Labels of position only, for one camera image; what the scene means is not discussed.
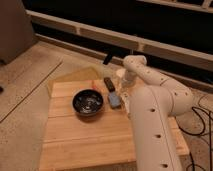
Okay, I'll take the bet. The wooden table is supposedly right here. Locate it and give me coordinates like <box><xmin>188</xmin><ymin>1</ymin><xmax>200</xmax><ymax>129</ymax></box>
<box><xmin>39</xmin><ymin>80</ymin><xmax>189</xmax><ymax>171</ymax></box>

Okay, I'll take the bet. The wooden rail frame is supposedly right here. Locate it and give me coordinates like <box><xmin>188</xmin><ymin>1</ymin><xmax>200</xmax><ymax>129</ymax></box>
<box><xmin>25</xmin><ymin>0</ymin><xmax>213</xmax><ymax>84</ymax></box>

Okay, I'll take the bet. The black bowl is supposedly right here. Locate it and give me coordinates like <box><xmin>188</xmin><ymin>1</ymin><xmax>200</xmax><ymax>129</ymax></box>
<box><xmin>72</xmin><ymin>89</ymin><xmax>104</xmax><ymax>117</ymax></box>

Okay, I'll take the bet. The orange small object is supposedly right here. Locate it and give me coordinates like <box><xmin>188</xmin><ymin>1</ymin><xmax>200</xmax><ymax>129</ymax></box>
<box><xmin>91</xmin><ymin>80</ymin><xmax>100</xmax><ymax>91</ymax></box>

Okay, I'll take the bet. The grey cabinet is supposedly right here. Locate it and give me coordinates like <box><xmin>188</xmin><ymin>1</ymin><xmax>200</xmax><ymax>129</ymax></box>
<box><xmin>0</xmin><ymin>0</ymin><xmax>37</xmax><ymax>64</ymax></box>

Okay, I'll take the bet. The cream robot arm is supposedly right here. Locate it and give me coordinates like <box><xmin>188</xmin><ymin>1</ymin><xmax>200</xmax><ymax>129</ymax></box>
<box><xmin>120</xmin><ymin>55</ymin><xmax>193</xmax><ymax>171</ymax></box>

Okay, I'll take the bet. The black cable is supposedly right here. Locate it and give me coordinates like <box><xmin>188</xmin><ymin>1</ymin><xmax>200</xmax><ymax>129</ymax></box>
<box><xmin>176</xmin><ymin>94</ymin><xmax>213</xmax><ymax>171</ymax></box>

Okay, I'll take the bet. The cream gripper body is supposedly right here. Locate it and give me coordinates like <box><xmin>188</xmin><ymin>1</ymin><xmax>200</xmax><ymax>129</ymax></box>
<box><xmin>116</xmin><ymin>69</ymin><xmax>135</xmax><ymax>89</ymax></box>

